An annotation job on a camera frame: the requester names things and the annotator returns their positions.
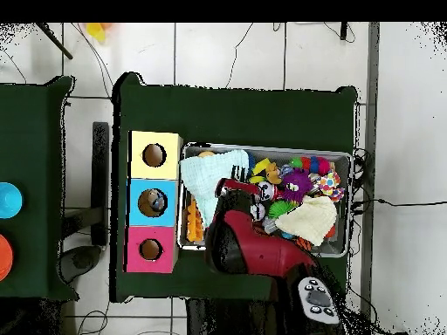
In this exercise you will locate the light blue muslin cloth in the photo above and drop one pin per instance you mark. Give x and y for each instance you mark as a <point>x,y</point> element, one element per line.
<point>199,174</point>

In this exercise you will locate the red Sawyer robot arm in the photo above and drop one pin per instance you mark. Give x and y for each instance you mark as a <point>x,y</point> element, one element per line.
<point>258,251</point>

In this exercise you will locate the wooden box with three holes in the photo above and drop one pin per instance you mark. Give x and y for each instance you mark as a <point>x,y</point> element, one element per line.
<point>138,174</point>

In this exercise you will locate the shallow mesh bin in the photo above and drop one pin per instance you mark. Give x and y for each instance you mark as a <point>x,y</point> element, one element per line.
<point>331,249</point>

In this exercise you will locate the brown plush bear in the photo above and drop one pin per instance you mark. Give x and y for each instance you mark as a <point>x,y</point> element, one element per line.
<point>273,172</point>

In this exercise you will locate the black and white soccer ball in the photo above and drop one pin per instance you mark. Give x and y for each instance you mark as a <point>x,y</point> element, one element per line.
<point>268,191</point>

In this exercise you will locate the white baseball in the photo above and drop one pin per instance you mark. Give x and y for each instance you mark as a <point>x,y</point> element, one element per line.
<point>257,211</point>

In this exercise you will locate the green spiky ball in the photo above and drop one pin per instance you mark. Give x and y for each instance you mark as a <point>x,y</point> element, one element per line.
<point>279,208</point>

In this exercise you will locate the purple spiky monster toy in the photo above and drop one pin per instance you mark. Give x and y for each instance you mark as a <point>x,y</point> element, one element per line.
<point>297,185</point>

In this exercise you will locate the orange plastic toy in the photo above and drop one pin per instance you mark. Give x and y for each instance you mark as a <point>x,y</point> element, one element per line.
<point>193,223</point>

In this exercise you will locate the dark green tablecloth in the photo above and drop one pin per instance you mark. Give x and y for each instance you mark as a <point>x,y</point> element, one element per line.
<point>31,157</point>
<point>244,115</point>

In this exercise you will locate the cream muslin cloth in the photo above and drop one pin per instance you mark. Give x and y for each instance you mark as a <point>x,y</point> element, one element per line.
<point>309,218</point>

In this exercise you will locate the polka dot cloth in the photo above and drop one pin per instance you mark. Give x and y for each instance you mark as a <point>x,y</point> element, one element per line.
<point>328,183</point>

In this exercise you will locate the tiger plush toy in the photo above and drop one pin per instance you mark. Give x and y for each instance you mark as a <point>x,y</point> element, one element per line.
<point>303,243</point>

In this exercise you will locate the black upright bar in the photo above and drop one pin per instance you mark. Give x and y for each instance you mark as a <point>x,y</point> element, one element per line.
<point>100,174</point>

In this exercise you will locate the grey round base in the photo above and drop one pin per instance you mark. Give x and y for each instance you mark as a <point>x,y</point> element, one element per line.
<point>82,260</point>

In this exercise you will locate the yellow floor object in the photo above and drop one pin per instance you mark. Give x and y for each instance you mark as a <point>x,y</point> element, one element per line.
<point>96,31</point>

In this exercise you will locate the black rod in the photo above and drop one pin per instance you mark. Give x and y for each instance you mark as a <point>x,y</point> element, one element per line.
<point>54,41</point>

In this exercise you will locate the blue bowl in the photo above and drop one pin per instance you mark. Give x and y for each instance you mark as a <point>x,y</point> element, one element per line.
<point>8,200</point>

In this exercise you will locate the orange bowl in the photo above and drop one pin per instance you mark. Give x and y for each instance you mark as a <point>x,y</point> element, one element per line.
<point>4,258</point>

